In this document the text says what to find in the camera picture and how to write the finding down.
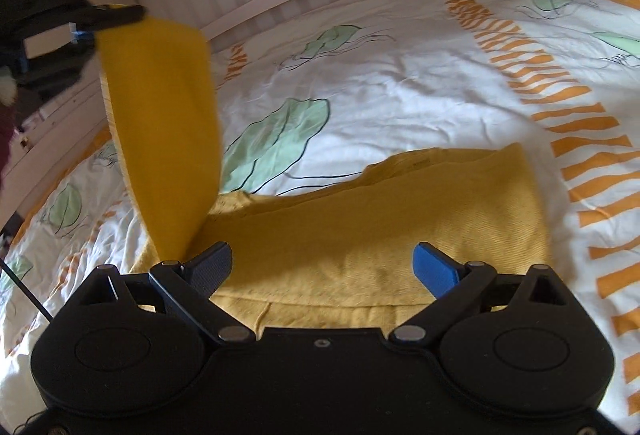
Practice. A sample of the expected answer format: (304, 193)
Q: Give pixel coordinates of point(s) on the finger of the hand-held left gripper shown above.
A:
(115, 15)
(60, 62)

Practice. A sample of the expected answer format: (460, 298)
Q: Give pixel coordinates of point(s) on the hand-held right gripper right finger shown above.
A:
(434, 272)

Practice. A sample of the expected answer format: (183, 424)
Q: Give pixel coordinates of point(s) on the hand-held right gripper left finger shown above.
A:
(216, 266)

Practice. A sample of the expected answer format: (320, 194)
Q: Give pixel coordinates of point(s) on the yellow knit sweater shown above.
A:
(350, 235)

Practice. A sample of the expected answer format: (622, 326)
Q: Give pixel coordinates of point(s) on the white leaf printed blanket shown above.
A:
(400, 80)

